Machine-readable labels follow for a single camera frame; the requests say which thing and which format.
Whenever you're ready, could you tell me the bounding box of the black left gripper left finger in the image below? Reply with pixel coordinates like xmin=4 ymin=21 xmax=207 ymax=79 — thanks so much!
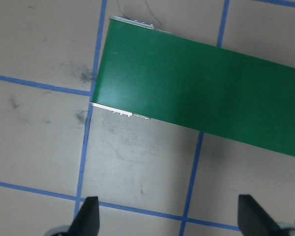
xmin=67 ymin=197 xmax=100 ymax=236

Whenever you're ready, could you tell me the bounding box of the green conveyor belt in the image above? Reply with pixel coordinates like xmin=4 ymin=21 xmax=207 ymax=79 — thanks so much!
xmin=92 ymin=17 xmax=295 ymax=157

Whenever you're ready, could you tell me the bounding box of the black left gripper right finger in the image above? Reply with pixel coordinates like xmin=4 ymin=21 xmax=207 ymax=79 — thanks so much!
xmin=237 ymin=194 xmax=282 ymax=236

